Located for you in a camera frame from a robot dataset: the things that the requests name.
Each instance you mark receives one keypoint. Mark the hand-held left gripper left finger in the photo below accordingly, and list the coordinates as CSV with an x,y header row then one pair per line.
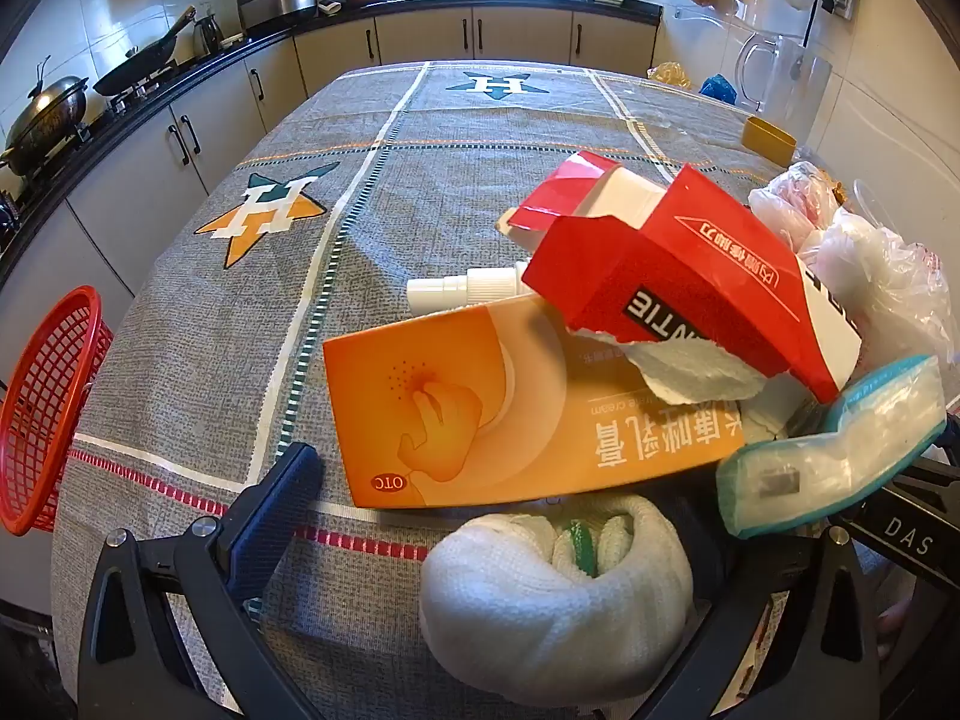
x,y
277,510

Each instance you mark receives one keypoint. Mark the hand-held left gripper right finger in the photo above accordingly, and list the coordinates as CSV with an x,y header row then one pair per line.
x,y
841,570

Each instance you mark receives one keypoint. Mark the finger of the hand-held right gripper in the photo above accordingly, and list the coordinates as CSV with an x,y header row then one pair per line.
x,y
930,480

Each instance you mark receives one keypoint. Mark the blue edged zip bag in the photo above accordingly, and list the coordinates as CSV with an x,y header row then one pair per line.
x,y
825,457

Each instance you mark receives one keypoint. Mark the orange cardboard box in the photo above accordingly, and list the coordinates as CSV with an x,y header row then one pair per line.
x,y
465,420

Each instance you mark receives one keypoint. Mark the knotted clear plastic bag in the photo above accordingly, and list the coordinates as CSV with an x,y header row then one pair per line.
x,y
877,270

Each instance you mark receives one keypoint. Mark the red plastic basket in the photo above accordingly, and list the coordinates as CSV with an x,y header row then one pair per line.
x,y
52,405

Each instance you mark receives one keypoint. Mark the white towel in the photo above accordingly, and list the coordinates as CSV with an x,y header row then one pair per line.
x,y
525,615

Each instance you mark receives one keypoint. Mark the yellow plastic lid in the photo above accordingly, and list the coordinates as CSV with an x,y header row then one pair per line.
x,y
769,141

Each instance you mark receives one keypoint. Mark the person's right hand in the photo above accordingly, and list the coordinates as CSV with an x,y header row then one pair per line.
x,y
896,630

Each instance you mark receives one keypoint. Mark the clear plastic cup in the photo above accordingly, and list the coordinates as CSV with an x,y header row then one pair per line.
x,y
874,202

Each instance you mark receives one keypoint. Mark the white spray bottle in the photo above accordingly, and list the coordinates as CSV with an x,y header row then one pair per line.
x,y
465,289

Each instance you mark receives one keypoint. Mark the plastic bag with red print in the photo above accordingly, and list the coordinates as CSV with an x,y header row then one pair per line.
x,y
787,202

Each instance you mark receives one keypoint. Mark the torn red white carton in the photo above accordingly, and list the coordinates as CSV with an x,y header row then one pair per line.
x,y
675,262

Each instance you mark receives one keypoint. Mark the grey printed tablecloth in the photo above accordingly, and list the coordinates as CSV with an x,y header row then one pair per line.
x,y
420,187

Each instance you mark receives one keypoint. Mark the black gas stove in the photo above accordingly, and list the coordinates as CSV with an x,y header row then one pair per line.
x,y
112,106

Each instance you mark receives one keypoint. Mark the blue plastic bag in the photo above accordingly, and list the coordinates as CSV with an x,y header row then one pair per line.
x,y
716,88

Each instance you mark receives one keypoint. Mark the steel wok with lid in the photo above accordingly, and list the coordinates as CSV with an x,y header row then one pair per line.
x,y
49,116

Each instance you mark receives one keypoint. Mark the black frying wok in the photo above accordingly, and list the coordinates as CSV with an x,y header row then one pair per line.
x,y
139,64

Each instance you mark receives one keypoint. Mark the steel kettle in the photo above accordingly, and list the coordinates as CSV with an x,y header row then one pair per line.
x,y
208,36

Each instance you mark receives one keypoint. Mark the yellow plastic bag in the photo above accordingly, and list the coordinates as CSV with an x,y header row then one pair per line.
x,y
669,76

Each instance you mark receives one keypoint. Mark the beige lower kitchen cabinets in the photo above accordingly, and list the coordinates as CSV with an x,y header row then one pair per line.
x,y
420,37

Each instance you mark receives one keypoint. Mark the silver electric cooker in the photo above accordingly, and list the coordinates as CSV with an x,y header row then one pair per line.
x,y
277,4

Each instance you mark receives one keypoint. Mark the black kitchen countertop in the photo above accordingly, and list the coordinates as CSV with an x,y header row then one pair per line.
x,y
450,0

